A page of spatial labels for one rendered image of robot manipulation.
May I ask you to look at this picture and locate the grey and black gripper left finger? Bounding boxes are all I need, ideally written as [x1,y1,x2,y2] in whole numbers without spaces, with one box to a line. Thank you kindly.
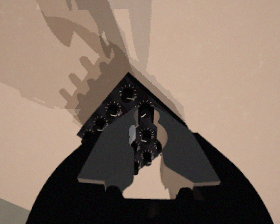
[26,106,141,224]

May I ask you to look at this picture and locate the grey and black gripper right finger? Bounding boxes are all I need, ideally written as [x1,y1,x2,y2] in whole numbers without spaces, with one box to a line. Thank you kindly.
[151,106,274,224]

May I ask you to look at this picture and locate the black knob box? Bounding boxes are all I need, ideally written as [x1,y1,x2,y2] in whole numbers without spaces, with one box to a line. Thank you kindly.
[77,73,188,175]

